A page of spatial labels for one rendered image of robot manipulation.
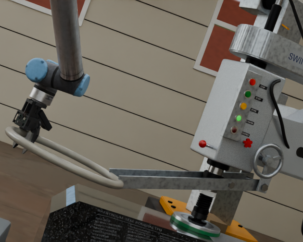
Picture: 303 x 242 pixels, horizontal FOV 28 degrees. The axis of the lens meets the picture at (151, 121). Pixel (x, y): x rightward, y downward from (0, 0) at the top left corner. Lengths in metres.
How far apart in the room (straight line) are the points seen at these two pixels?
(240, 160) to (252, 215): 6.37
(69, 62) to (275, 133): 0.95
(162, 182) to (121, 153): 6.10
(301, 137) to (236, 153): 0.33
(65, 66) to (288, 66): 0.94
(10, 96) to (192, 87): 2.53
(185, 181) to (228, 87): 0.42
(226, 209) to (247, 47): 1.14
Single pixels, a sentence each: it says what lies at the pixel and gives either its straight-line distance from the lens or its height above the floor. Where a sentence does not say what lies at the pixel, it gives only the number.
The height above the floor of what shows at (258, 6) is 1.95.
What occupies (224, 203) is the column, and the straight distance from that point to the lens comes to 3.29.
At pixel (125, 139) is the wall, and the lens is 8.47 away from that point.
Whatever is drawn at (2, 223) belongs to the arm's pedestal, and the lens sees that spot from 1.66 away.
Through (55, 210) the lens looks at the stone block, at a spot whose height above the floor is 0.77.
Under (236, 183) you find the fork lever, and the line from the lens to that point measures 2.57.
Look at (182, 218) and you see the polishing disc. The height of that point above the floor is 0.87.
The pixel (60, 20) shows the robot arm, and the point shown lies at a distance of 1.98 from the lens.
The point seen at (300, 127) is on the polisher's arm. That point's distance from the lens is 2.64.
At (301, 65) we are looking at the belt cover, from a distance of 2.58.
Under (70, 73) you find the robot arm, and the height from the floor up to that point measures 1.28.
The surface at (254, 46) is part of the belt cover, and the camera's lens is 2.47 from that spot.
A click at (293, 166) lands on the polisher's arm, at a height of 1.23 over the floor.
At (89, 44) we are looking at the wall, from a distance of 8.47.
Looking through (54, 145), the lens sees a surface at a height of 0.97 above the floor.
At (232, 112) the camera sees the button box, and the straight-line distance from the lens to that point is 2.40.
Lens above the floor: 1.30
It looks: 2 degrees down
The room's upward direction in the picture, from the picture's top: 20 degrees clockwise
